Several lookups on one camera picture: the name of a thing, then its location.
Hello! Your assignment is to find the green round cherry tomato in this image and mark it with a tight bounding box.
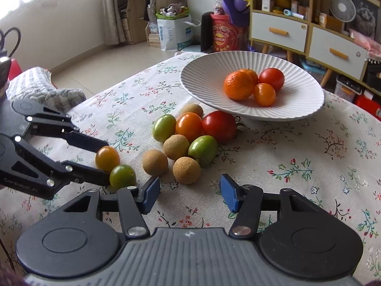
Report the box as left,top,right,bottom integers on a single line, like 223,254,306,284
109,164,136,190

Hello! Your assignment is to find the yellow-orange cherry tomato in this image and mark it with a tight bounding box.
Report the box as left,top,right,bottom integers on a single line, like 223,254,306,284
95,146,120,173

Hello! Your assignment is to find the green oval tomato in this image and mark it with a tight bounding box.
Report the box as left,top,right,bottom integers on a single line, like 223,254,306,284
188,135,218,167
152,114,176,143

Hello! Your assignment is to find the big red tomato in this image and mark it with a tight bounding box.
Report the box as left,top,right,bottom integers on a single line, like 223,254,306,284
202,110,238,145

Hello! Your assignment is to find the grey knitted cushion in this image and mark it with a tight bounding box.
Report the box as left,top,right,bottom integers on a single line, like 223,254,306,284
6,66,86,112

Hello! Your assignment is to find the brown longan front right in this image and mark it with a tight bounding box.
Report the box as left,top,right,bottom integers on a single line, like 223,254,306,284
172,157,201,185

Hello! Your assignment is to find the brown longan middle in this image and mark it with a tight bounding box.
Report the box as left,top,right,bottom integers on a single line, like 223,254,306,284
163,134,190,161

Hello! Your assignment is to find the orange tomato on table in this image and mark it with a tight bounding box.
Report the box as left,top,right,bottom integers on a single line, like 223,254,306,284
175,112,203,143

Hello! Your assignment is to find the orange tomato in plate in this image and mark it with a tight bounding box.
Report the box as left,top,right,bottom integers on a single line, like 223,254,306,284
253,83,276,107

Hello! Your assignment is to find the brown longan far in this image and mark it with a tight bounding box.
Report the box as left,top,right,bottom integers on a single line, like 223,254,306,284
180,103,204,118

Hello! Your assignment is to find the beige curtain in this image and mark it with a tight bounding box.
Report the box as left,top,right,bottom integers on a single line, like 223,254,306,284
101,0,126,46

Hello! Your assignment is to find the large mandarin orange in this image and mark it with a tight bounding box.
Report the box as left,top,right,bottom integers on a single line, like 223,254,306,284
223,70,254,101

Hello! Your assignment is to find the rear mandarin orange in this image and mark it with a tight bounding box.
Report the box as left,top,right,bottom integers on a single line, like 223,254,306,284
239,68,259,85

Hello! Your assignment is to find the red tomato in plate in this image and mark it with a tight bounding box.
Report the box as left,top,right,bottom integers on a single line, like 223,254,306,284
258,68,285,92

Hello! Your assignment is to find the white ribbed plate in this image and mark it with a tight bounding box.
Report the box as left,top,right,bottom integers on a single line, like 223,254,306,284
180,51,324,121

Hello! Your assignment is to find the white paper bag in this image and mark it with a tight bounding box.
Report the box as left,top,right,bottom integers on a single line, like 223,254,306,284
157,15,201,51

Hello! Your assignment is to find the red snack bucket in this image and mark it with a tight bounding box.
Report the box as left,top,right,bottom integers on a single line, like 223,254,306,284
211,14,242,52

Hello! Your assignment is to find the wooden cabinet with drawers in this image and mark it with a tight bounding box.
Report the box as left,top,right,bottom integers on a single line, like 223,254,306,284
249,0,380,95

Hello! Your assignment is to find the purple plush toy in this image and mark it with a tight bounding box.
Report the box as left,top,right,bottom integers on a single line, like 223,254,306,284
222,0,250,28

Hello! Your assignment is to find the white desk fan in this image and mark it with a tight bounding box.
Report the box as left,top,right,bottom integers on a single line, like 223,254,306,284
329,0,356,23

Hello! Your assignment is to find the framed cat picture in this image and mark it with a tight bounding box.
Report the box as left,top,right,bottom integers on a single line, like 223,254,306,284
346,0,380,41

